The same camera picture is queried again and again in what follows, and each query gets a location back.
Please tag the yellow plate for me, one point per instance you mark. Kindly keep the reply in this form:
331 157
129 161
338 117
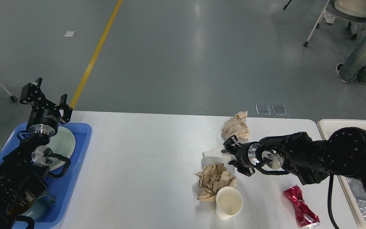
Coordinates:
58 163

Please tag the floor outlet plate left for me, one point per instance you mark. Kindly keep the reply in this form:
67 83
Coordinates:
263 109

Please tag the brown paper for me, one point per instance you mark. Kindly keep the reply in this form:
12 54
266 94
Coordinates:
236 126
212 179

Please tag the white paper cup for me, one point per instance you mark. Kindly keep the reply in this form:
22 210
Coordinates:
229 203
215 156

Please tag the brown paper front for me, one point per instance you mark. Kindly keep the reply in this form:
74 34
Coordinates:
212 179

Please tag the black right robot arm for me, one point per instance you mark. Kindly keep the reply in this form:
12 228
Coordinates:
343 154

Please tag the blue plastic tray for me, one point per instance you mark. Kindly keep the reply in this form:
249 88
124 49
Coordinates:
62 188

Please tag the white rolling chair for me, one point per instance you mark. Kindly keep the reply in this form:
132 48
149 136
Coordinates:
349 10

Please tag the silver foil bag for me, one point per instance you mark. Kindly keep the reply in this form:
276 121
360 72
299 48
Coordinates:
359 194

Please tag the floor outlet plate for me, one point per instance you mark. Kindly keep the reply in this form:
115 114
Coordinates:
279 109
263 109

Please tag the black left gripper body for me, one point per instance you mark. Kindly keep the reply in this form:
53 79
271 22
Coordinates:
43 121

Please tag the red soda can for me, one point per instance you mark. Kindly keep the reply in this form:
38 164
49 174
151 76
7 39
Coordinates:
305 218

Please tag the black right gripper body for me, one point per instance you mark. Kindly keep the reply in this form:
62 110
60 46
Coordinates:
247 154

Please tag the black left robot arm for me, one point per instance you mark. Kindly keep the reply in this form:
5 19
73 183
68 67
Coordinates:
23 170

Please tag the seated person white shoes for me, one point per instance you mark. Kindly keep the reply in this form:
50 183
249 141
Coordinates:
355 28

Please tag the floor outlet plate right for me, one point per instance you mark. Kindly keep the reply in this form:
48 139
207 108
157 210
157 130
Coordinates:
279 109

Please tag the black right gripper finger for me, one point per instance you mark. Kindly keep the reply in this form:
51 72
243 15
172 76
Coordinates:
231 146
241 168

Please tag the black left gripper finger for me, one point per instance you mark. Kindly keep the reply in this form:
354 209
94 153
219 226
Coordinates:
64 110
31 94

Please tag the teal mug yellow inside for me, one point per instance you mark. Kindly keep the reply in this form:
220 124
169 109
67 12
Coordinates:
37 209

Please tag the white plastic bin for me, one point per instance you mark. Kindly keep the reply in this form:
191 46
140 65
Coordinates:
327 127

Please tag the green plate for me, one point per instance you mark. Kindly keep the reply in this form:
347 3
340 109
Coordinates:
63 143

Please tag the brown paper back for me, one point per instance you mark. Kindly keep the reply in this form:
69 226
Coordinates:
236 126

